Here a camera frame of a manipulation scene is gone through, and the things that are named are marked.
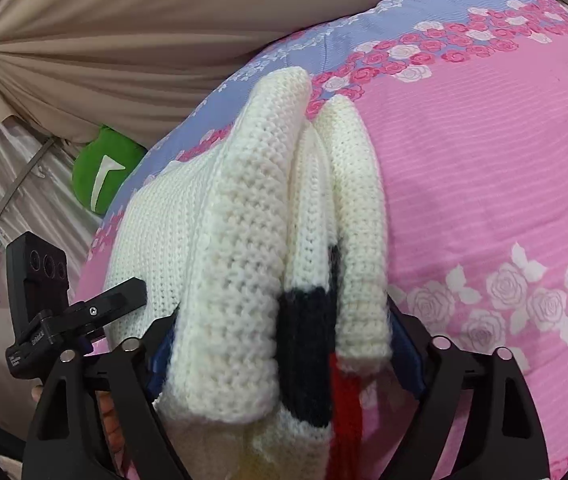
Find silver grey tent fabric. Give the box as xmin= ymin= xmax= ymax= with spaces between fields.
xmin=0 ymin=79 xmax=106 ymax=413

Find beige fabric canopy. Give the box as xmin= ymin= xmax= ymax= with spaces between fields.
xmin=0 ymin=0 xmax=568 ymax=153

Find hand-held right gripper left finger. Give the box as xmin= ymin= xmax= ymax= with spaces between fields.
xmin=23 ymin=312 xmax=192 ymax=480

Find pink blue floral bed sheet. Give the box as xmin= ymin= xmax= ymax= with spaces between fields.
xmin=76 ymin=0 xmax=568 ymax=480

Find person's left hand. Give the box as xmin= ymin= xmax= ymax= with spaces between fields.
xmin=30 ymin=385 xmax=134 ymax=478

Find green plush pillow white mark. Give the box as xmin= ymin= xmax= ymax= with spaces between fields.
xmin=72 ymin=126 xmax=149 ymax=217

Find grey tent pole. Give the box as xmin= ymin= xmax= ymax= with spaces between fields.
xmin=0 ymin=135 xmax=61 ymax=233

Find white knit sweater red navy stripes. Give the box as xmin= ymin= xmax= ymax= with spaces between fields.
xmin=104 ymin=66 xmax=396 ymax=480

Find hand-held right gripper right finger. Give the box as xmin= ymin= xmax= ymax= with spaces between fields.
xmin=388 ymin=296 xmax=551 ymax=480

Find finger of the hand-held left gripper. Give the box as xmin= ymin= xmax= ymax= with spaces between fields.
xmin=84 ymin=277 xmax=148 ymax=333

